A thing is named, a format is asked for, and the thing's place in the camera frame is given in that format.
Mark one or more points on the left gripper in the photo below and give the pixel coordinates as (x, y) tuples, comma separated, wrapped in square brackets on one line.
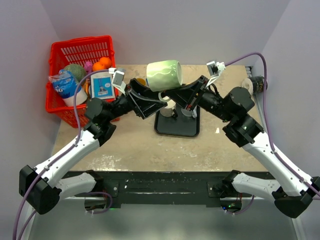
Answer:
[(148, 102)]

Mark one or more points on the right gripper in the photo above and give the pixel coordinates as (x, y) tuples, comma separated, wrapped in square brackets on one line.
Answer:
[(188, 93)]

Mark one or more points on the blue butterfly mug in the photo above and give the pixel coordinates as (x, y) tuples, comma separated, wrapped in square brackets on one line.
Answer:
[(141, 81)]

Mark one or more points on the light grey mug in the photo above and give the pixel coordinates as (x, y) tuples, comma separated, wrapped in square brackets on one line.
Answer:
[(189, 113)]

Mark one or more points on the cream white mug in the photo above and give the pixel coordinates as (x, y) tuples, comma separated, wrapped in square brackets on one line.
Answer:
[(170, 110)]

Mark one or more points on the light green mug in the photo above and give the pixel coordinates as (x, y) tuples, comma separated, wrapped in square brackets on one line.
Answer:
[(164, 75)]

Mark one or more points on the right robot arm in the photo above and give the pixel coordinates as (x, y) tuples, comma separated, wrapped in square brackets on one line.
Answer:
[(291, 190)]

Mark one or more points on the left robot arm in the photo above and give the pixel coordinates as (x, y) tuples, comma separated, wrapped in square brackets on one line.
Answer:
[(42, 186)]

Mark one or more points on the black tray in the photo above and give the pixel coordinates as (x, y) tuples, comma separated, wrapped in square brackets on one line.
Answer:
[(181, 126)]

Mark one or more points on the blue white box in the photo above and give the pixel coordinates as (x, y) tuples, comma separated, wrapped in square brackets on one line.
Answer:
[(101, 86)]

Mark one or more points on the orange fruit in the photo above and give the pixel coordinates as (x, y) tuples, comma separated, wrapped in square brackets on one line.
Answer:
[(106, 62), (98, 66)]

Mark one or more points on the pink toy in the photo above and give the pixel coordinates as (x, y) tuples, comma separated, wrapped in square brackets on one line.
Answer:
[(88, 67)]

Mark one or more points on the black labelled paper roll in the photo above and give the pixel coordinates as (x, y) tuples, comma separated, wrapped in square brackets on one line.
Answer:
[(254, 84)]

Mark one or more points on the green melon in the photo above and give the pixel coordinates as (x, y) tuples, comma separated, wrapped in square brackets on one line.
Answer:
[(77, 71)]

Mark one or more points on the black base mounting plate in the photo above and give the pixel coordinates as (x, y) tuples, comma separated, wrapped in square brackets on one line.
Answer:
[(161, 188)]

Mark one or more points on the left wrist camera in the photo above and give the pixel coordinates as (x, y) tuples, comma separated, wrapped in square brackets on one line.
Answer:
[(118, 79)]

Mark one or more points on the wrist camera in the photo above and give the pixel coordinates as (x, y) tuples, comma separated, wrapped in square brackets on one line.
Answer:
[(118, 79), (215, 69)]

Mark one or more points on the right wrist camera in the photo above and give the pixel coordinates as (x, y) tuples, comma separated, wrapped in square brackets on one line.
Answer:
[(215, 69)]

